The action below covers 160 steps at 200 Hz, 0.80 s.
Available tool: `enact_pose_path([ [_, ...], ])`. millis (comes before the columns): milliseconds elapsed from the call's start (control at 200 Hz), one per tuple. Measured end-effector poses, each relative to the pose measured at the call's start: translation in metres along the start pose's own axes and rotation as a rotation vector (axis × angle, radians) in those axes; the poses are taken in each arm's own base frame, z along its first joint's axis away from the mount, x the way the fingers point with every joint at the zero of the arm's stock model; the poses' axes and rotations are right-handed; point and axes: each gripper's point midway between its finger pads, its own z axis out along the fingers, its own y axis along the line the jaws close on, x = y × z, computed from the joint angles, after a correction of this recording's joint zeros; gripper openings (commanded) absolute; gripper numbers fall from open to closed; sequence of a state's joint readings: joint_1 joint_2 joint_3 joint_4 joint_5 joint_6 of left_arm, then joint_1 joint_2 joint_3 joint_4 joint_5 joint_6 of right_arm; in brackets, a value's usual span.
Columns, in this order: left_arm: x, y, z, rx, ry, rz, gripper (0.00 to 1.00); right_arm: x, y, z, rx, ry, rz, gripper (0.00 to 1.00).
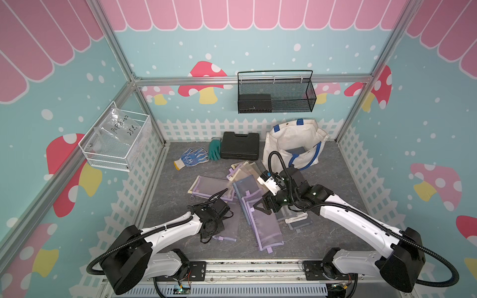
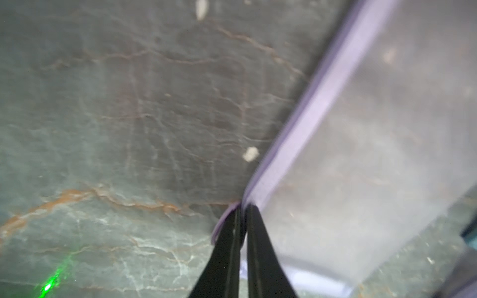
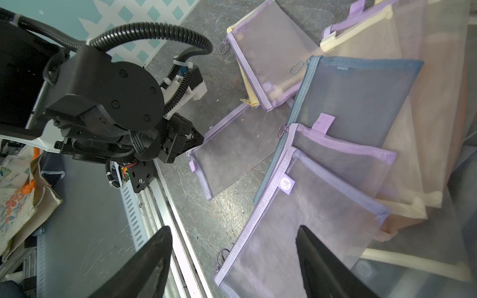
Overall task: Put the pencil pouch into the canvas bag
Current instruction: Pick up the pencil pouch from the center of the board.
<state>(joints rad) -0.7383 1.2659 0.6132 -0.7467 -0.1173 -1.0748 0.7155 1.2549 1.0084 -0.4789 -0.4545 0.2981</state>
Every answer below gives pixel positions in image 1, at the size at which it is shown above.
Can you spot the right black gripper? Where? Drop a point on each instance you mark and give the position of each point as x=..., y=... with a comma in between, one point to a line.
x=269, y=197

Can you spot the white wire wall basket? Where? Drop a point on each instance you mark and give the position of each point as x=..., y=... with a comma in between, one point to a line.
x=113, y=162

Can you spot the blue mesh pencil pouch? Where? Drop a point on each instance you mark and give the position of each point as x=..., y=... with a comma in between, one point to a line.
x=297, y=151

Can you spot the blue white work glove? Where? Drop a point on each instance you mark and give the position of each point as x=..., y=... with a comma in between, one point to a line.
x=191, y=157

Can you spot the green rubber glove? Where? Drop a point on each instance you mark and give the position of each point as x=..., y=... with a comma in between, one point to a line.
x=214, y=152

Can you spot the cream canvas tote bag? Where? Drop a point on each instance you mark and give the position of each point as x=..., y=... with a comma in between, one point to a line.
x=293, y=134

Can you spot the grey pouch under white pouch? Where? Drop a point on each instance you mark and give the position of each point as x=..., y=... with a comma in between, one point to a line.
x=297, y=226

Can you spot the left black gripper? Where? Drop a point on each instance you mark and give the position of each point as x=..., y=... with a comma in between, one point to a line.
x=206, y=234

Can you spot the clear plastic labelled bag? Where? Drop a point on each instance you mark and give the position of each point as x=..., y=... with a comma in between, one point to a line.
x=116, y=133

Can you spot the black plastic tool case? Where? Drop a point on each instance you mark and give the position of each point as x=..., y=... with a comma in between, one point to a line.
x=240, y=146

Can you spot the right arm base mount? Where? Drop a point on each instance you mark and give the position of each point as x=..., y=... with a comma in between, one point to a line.
x=317, y=270

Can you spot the blue grey mesh pouch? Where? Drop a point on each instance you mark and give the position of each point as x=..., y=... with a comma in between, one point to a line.
x=247, y=189

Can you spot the beige mesh pouch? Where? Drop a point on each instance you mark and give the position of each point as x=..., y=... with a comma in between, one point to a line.
x=243, y=170

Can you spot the white grey mesh pouch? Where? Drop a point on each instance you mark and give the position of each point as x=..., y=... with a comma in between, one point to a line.
x=289, y=216

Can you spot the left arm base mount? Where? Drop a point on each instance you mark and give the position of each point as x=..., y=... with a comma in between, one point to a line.
x=193, y=271

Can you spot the black box in basket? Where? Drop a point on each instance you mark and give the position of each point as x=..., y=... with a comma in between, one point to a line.
x=254, y=103

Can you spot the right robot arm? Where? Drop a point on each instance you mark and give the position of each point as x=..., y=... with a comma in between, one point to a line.
x=397, y=256

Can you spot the black wire mesh basket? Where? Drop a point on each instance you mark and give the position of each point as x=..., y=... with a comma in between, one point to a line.
x=291, y=90

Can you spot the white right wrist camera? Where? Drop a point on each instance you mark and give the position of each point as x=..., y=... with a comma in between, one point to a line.
x=267, y=180

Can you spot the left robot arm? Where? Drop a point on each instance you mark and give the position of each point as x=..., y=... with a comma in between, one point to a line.
x=137, y=253

